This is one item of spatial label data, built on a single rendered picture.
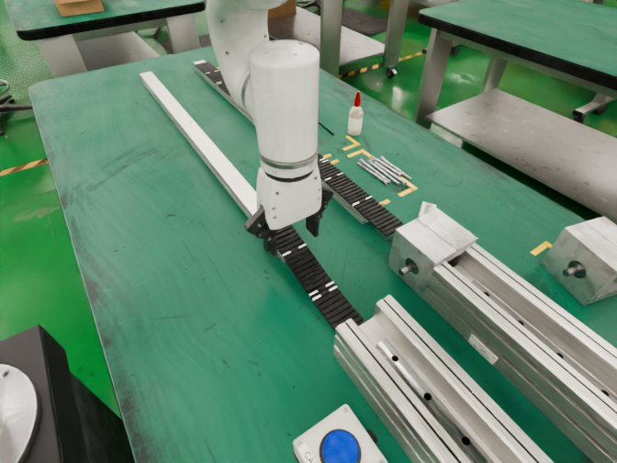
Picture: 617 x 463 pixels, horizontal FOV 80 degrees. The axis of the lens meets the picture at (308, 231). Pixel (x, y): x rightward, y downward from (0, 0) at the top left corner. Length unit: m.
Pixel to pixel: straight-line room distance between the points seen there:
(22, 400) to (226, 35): 0.49
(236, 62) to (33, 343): 0.46
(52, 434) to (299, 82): 0.48
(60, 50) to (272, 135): 1.98
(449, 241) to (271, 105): 0.36
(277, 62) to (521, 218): 0.63
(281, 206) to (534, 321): 0.41
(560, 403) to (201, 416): 0.47
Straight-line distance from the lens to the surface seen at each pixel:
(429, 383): 0.55
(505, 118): 2.61
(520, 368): 0.61
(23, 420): 0.56
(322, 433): 0.49
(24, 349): 0.63
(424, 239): 0.63
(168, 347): 0.63
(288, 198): 0.55
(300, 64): 0.44
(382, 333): 0.57
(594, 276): 0.75
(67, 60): 2.40
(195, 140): 1.01
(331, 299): 0.63
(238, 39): 0.52
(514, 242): 0.83
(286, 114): 0.46
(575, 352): 0.64
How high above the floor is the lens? 1.31
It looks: 45 degrees down
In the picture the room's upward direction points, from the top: straight up
